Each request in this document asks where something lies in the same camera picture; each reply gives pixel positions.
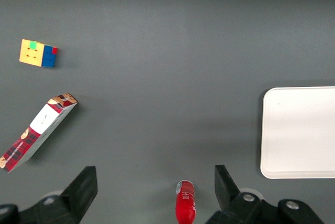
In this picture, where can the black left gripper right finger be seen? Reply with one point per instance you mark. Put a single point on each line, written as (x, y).
(230, 205)

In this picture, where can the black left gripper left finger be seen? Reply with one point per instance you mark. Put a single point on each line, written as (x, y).
(76, 197)

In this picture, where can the red cookie box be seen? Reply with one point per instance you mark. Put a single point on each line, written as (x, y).
(42, 124)

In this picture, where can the white rectangular tray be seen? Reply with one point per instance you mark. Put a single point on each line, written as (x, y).
(298, 132)

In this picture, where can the red drink bottle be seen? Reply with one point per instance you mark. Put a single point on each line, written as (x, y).
(185, 203)

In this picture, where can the multicoloured puzzle cube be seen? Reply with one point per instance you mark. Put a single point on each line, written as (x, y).
(34, 54)

